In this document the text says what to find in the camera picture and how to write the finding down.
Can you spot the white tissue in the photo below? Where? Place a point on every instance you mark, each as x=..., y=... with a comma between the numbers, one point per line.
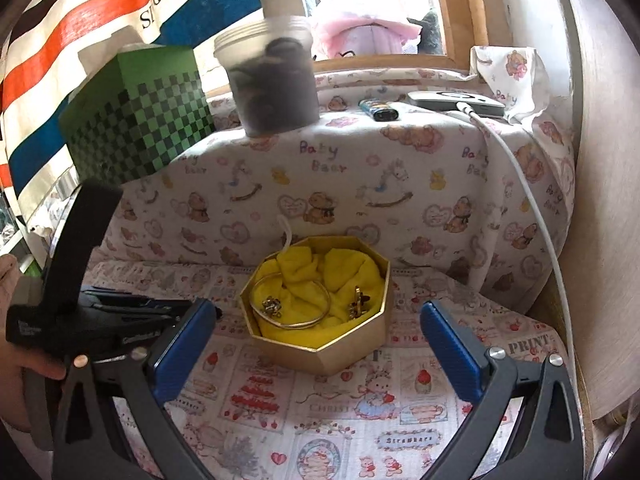
x=110, y=50

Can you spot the green checkered tissue box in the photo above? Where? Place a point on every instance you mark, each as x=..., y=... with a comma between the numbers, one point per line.
x=140, y=115

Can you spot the gold bangle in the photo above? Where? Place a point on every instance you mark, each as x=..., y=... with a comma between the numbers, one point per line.
x=295, y=324

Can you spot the clear plastic jar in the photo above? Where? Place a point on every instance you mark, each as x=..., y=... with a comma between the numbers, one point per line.
x=272, y=85

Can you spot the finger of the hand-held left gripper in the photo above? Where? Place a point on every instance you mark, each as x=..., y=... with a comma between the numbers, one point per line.
x=130, y=299
x=140, y=316

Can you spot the white ribbon loop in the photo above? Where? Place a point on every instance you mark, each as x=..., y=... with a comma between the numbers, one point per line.
x=286, y=232

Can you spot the wooden window frame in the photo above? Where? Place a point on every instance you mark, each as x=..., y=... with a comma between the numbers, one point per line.
x=465, y=10

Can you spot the dark lighter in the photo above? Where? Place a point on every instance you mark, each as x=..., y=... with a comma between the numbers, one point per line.
x=379, y=109

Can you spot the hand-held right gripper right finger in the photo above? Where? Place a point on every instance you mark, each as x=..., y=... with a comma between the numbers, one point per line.
x=450, y=352

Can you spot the dark fluffy object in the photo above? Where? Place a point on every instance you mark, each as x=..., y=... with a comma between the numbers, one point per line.
x=429, y=32

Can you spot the pink cloth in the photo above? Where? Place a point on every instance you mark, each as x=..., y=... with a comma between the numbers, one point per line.
x=365, y=35

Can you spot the silver flower brooch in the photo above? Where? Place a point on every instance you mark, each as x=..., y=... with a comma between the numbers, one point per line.
x=271, y=306

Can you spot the yellow cloth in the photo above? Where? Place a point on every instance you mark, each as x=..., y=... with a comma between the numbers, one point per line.
x=310, y=270

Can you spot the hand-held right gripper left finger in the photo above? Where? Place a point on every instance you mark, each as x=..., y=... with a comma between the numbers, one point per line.
x=182, y=355

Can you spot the light wooden cabinet panel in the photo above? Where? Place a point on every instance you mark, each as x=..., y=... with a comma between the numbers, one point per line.
x=610, y=160

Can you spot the gold octagonal box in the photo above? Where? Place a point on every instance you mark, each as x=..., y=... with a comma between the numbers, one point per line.
x=345, y=347

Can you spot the bear print cloth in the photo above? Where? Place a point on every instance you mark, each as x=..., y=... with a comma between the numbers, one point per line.
x=400, y=180

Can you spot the gold dangle earrings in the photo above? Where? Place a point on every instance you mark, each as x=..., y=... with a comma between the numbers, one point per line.
x=359, y=302

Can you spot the person's left hand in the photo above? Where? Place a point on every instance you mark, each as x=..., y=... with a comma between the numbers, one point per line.
x=12, y=385

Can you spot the grey power bank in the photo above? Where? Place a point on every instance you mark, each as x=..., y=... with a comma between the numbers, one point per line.
x=455, y=102

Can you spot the striped curtain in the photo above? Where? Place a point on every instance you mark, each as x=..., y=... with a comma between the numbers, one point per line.
x=75, y=20

